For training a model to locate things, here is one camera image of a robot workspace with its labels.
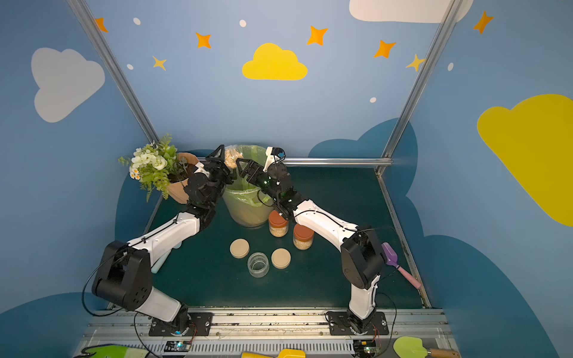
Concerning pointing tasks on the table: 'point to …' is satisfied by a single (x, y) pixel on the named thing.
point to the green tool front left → (113, 351)
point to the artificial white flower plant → (157, 165)
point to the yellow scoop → (291, 353)
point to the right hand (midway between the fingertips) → (247, 161)
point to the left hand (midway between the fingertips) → (236, 149)
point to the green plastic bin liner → (242, 201)
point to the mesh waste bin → (246, 205)
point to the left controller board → (177, 346)
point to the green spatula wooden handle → (409, 347)
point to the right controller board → (365, 348)
